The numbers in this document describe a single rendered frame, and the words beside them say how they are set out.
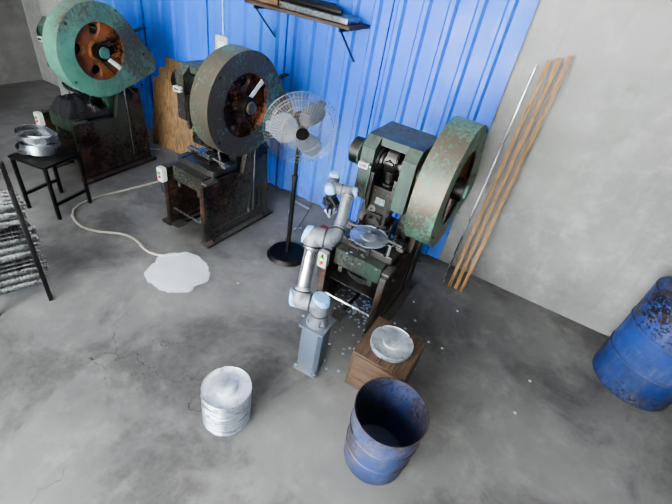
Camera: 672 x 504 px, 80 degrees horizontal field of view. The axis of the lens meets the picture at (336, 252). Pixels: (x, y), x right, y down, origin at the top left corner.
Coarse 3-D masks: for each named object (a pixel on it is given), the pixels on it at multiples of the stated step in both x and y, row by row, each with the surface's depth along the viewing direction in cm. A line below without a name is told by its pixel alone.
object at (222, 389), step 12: (216, 372) 245; (228, 372) 246; (240, 372) 248; (204, 384) 237; (216, 384) 238; (228, 384) 239; (240, 384) 241; (204, 396) 231; (216, 396) 233; (228, 396) 234; (240, 396) 235; (216, 408) 226; (228, 408) 228
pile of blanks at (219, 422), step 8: (248, 400) 238; (208, 408) 230; (232, 408) 229; (240, 408) 233; (248, 408) 243; (208, 416) 235; (216, 416) 231; (224, 416) 231; (232, 416) 233; (240, 416) 238; (248, 416) 250; (208, 424) 241; (216, 424) 236; (224, 424) 236; (232, 424) 238; (240, 424) 244; (216, 432) 242; (224, 432) 241; (232, 432) 244
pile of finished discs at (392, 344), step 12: (372, 336) 274; (384, 336) 276; (396, 336) 277; (408, 336) 279; (372, 348) 269; (384, 348) 267; (396, 348) 268; (408, 348) 271; (384, 360) 264; (396, 360) 262
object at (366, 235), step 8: (352, 232) 300; (360, 232) 302; (368, 232) 302; (376, 232) 305; (384, 232) 305; (360, 240) 293; (368, 240) 294; (376, 240) 296; (384, 240) 298; (376, 248) 288
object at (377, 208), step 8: (376, 184) 282; (384, 184) 281; (392, 184) 282; (376, 192) 283; (384, 192) 279; (376, 200) 286; (384, 200) 282; (368, 208) 291; (376, 208) 289; (384, 208) 285; (368, 216) 292; (376, 216) 288; (384, 216) 288; (376, 224) 292; (384, 224) 292
